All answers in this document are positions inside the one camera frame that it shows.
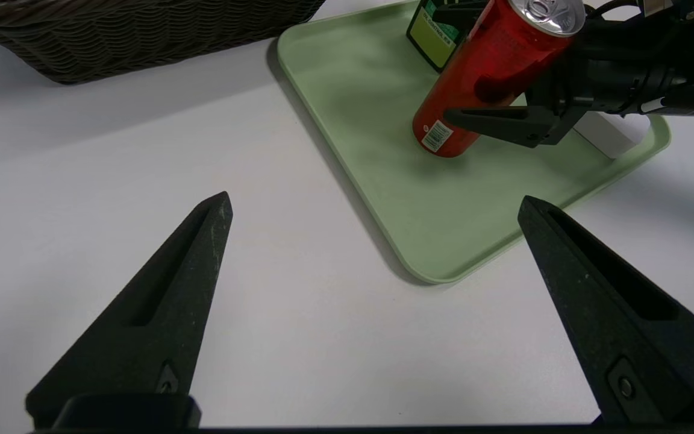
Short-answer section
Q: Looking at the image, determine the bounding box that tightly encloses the dark brown wicker basket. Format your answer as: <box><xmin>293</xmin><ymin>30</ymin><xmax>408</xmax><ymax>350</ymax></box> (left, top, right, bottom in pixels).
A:
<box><xmin>0</xmin><ymin>0</ymin><xmax>327</xmax><ymax>85</ymax></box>

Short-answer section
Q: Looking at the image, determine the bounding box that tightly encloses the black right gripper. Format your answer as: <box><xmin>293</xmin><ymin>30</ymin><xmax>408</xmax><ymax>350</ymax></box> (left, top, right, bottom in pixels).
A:
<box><xmin>437</xmin><ymin>0</ymin><xmax>686</xmax><ymax>148</ymax></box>

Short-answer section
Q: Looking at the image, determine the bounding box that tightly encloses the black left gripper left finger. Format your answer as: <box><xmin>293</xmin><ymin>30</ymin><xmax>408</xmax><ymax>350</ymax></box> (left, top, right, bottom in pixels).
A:
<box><xmin>25</xmin><ymin>192</ymin><xmax>233</xmax><ymax>429</ymax></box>

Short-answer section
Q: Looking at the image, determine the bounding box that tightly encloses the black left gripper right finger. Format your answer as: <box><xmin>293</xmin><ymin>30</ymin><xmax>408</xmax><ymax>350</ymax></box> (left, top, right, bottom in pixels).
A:
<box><xmin>517</xmin><ymin>195</ymin><xmax>694</xmax><ymax>426</ymax></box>

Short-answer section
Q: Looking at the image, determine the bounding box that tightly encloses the white power strip with cord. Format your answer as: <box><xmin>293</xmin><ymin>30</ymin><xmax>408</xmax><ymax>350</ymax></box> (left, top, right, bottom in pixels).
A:
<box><xmin>573</xmin><ymin>112</ymin><xmax>651</xmax><ymax>159</ymax></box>

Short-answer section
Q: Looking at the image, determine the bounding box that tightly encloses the light green plastic tray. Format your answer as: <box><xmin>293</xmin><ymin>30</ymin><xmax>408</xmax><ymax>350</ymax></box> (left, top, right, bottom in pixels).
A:
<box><xmin>277</xmin><ymin>0</ymin><xmax>672</xmax><ymax>285</ymax></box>

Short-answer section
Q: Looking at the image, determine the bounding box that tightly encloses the dark green pump bottle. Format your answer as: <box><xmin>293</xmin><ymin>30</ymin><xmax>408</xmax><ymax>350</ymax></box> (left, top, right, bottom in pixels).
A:
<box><xmin>406</xmin><ymin>0</ymin><xmax>474</xmax><ymax>73</ymax></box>

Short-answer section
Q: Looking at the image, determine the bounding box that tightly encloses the red soda can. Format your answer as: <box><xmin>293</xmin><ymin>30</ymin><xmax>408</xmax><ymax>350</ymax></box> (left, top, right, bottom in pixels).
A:
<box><xmin>412</xmin><ymin>0</ymin><xmax>587</xmax><ymax>159</ymax></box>

